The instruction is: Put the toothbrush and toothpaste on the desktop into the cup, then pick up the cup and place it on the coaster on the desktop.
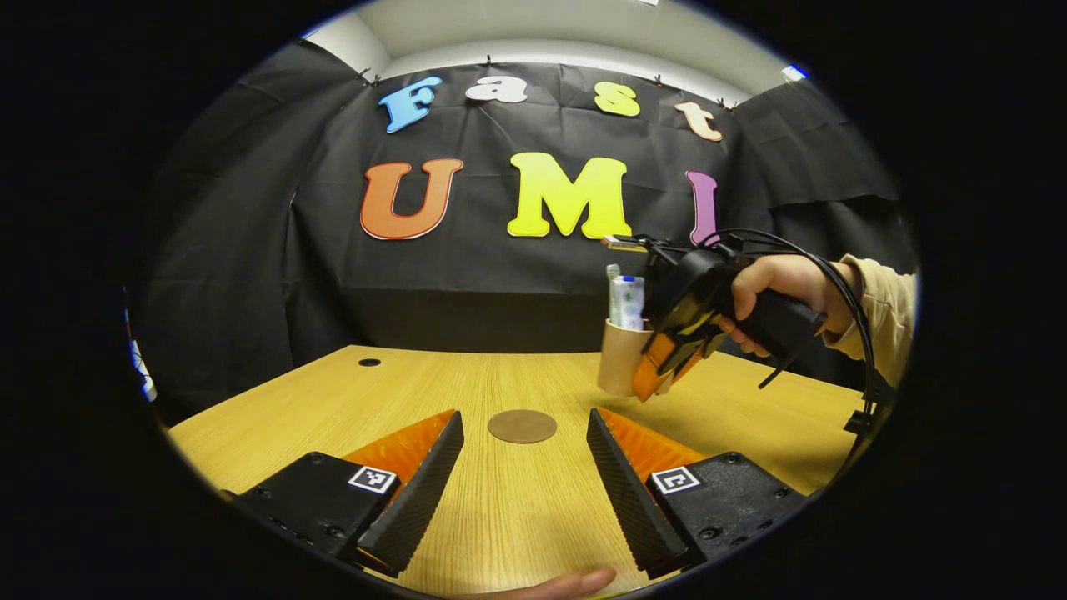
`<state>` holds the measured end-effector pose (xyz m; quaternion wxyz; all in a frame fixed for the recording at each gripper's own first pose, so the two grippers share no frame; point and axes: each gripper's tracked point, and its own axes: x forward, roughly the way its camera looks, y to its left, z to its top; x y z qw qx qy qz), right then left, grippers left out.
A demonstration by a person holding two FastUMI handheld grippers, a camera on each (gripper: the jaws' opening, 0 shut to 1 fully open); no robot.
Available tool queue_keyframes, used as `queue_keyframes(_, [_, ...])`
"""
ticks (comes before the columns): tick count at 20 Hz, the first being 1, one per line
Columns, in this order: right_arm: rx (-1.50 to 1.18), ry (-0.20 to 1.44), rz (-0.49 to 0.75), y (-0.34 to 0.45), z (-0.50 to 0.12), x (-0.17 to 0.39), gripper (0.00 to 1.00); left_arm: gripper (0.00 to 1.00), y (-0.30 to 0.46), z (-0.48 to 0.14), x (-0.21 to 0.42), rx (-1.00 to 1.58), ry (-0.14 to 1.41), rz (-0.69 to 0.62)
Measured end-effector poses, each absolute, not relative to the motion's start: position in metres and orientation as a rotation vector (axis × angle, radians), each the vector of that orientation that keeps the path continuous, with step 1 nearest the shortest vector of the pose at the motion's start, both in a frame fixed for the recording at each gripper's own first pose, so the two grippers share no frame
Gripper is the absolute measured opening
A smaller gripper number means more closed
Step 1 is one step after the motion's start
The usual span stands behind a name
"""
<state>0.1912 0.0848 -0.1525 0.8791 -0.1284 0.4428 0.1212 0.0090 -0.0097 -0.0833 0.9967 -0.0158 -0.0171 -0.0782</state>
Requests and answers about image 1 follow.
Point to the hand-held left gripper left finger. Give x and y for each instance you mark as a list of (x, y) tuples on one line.
[(421, 500)]

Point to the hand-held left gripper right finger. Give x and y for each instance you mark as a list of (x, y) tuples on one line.
[(629, 500)]

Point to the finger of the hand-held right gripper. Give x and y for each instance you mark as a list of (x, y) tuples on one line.
[(650, 371), (696, 354)]

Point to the beige cup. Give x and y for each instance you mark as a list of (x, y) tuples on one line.
[(617, 358)]

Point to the white toothpaste tube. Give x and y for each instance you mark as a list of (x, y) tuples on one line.
[(629, 304)]

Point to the round brown coaster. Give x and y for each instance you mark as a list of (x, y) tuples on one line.
[(522, 426)]

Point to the wooden desktop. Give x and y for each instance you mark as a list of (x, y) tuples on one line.
[(517, 500)]

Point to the black backdrop cloth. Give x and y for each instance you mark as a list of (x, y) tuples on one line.
[(500, 283)]

